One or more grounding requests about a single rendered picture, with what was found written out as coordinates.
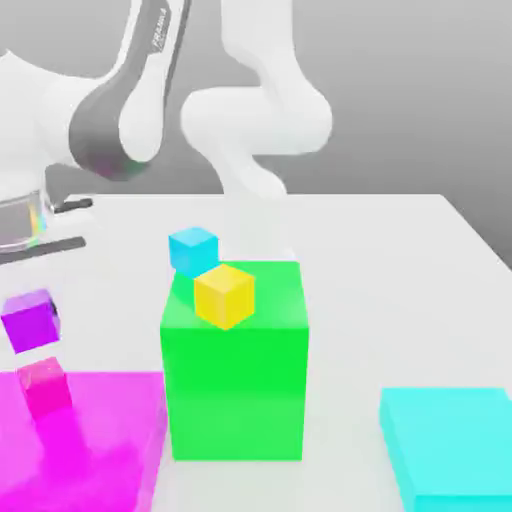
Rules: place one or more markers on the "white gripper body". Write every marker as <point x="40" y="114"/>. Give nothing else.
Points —
<point x="44" y="264"/>

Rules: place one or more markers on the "small purple cube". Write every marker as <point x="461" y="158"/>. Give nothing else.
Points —
<point x="30" y="328"/>

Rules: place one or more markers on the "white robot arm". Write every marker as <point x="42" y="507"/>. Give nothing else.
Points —
<point x="256" y="120"/>

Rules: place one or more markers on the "small pink cube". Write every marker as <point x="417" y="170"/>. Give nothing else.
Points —
<point x="46" y="390"/>

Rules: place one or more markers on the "small blue cube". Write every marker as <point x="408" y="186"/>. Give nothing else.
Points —
<point x="192" y="250"/>

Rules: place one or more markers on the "small yellow cube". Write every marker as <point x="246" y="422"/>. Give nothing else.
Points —
<point x="224" y="298"/>

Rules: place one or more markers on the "large magenta box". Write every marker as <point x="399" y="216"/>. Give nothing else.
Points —
<point x="100" y="440"/>

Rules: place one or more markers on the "large green box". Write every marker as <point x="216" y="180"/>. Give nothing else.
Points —
<point x="236" y="392"/>

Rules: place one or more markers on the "large cyan box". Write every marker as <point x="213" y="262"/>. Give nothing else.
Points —
<point x="452" y="448"/>

